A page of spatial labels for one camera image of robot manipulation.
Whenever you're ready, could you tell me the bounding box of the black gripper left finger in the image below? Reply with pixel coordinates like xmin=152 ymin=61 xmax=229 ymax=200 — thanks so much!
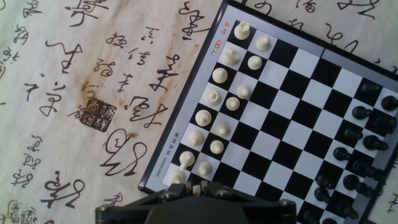
xmin=95 ymin=181 xmax=193 ymax=224

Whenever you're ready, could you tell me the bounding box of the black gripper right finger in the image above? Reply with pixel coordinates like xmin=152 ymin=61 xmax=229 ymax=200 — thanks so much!
xmin=200 ymin=180 xmax=297 ymax=224

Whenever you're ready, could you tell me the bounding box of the black white chessboard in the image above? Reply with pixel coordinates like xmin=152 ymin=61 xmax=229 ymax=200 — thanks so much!
xmin=137 ymin=0 xmax=398 ymax=224

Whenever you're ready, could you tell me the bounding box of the white chess bishop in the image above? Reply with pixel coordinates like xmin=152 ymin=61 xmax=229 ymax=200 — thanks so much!
xmin=211 ymin=67 xmax=229 ymax=84
xmin=188 ymin=130 xmax=205 ymax=147

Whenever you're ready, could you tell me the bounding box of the white chess king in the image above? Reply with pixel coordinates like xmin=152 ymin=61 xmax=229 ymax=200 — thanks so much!
xmin=195 ymin=109 xmax=213 ymax=128

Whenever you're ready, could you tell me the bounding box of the black chess pawn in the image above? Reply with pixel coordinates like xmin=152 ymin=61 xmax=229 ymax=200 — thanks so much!
xmin=315 ymin=174 xmax=336 ymax=190
xmin=313 ymin=187 xmax=332 ymax=203
xmin=360 ymin=82 xmax=382 ymax=95
xmin=351 ymin=105 xmax=373 ymax=121
xmin=301 ymin=210 xmax=321 ymax=224
xmin=333 ymin=146 xmax=352 ymax=162
xmin=343 ymin=128 xmax=364 ymax=141

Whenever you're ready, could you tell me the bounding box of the white chess queen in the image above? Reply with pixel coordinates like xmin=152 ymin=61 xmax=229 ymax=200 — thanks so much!
xmin=204 ymin=88 xmax=222 ymax=105

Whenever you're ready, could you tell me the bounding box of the black chess bishop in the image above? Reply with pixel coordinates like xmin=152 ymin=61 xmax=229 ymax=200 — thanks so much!
xmin=335 ymin=201 xmax=359 ymax=220
xmin=363 ymin=134 xmax=389 ymax=152

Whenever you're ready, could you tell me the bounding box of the black chess king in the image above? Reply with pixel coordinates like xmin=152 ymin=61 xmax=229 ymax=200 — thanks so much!
xmin=343 ymin=174 xmax=383 ymax=197

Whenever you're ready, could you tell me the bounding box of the beige calligraphy tablecloth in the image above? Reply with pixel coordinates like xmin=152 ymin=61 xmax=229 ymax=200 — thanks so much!
xmin=0 ymin=0 xmax=398 ymax=224

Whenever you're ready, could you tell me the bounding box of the black chess queen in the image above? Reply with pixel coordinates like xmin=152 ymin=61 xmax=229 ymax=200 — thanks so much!
xmin=353 ymin=160 xmax=386 ymax=181

